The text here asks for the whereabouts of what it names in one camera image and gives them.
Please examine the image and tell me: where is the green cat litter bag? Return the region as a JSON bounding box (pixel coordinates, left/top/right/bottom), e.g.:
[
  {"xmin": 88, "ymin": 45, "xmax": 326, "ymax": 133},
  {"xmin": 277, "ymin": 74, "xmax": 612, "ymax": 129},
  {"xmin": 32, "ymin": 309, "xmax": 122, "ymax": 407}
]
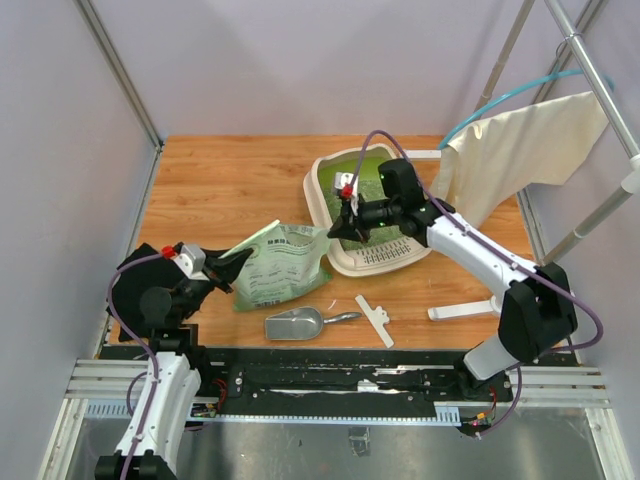
[{"xmin": 223, "ymin": 220, "xmax": 331, "ymax": 312}]

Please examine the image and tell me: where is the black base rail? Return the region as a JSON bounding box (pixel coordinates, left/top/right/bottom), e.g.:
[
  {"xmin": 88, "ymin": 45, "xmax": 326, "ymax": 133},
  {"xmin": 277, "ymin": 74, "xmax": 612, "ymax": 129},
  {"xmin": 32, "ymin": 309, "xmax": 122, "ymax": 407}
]
[{"xmin": 99, "ymin": 344, "xmax": 576, "ymax": 426}]

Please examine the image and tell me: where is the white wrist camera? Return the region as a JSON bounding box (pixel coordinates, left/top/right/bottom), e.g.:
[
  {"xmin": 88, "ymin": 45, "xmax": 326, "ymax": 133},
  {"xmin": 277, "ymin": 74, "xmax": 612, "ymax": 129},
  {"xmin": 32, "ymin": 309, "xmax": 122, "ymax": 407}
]
[
  {"xmin": 332, "ymin": 172, "xmax": 359, "ymax": 214},
  {"xmin": 174, "ymin": 244, "xmax": 207, "ymax": 281}
]

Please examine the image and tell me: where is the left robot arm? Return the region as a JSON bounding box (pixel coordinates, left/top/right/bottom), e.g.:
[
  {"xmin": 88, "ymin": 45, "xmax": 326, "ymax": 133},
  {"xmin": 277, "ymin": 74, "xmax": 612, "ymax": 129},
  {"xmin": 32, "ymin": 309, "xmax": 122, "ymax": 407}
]
[{"xmin": 94, "ymin": 242, "xmax": 253, "ymax": 479}]

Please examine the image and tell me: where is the teal clothes hanger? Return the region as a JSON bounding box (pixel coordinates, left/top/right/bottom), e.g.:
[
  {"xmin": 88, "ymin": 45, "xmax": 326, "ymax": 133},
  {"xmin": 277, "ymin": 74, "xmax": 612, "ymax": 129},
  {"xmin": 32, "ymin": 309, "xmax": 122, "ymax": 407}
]
[{"xmin": 437, "ymin": 42, "xmax": 616, "ymax": 151}]

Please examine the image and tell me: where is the cream fabric bag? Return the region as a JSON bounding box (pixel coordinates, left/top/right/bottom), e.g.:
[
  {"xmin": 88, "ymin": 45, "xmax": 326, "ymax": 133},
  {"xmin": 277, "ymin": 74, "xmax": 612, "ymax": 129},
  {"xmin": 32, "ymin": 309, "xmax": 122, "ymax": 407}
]
[{"xmin": 430, "ymin": 91, "xmax": 609, "ymax": 227}]

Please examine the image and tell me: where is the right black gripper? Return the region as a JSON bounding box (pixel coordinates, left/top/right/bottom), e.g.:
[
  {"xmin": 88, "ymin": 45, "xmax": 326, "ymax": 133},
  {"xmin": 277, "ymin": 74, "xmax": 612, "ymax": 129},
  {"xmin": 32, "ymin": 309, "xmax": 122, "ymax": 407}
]
[{"xmin": 327, "ymin": 192, "xmax": 401, "ymax": 244}]

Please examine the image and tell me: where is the beige green litter box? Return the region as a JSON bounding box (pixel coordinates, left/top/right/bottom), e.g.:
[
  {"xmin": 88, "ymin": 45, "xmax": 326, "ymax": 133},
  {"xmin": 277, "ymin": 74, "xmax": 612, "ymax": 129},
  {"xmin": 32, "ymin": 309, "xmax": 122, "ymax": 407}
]
[{"xmin": 303, "ymin": 143, "xmax": 430, "ymax": 278}]

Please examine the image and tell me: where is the metal litter scoop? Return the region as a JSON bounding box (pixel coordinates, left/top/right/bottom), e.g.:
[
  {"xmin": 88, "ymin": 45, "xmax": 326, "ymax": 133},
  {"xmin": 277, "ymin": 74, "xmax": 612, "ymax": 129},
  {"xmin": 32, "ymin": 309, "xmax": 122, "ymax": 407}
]
[{"xmin": 264, "ymin": 307, "xmax": 362, "ymax": 341}]

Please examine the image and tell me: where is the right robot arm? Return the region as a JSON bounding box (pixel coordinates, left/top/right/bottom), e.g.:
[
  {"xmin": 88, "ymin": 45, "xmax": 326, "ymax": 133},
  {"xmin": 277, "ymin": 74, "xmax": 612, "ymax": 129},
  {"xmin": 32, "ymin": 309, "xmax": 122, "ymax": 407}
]
[{"xmin": 328, "ymin": 159, "xmax": 577, "ymax": 400}]

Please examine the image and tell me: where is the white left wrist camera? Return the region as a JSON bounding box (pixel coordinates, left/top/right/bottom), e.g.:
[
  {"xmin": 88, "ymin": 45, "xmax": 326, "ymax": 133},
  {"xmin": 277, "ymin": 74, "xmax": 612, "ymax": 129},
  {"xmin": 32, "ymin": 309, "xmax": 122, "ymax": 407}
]
[{"xmin": 174, "ymin": 244, "xmax": 207, "ymax": 281}]

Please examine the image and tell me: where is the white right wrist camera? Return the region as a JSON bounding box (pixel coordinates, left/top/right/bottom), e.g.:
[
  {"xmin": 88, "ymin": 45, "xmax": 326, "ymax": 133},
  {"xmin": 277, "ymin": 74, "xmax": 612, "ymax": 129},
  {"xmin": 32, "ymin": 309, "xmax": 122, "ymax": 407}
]
[{"xmin": 332, "ymin": 172, "xmax": 359, "ymax": 214}]

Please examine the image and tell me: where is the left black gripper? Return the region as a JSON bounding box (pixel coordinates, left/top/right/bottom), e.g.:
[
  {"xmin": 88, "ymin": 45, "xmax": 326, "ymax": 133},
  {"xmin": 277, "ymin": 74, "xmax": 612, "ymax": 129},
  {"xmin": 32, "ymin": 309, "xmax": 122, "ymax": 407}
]
[{"xmin": 174, "ymin": 244, "xmax": 252, "ymax": 322}]

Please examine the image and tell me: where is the white plastic bag clip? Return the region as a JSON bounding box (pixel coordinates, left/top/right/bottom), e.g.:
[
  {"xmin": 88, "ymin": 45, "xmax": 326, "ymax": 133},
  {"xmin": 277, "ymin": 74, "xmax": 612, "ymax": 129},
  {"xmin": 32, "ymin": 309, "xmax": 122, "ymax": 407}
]
[{"xmin": 355, "ymin": 295, "xmax": 394, "ymax": 348}]

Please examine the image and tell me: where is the white metal drying rack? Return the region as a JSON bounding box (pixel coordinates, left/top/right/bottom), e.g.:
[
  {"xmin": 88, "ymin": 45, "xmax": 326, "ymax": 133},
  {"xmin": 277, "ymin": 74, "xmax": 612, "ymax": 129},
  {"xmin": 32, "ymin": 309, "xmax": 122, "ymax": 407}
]
[{"xmin": 430, "ymin": 1, "xmax": 639, "ymax": 325}]

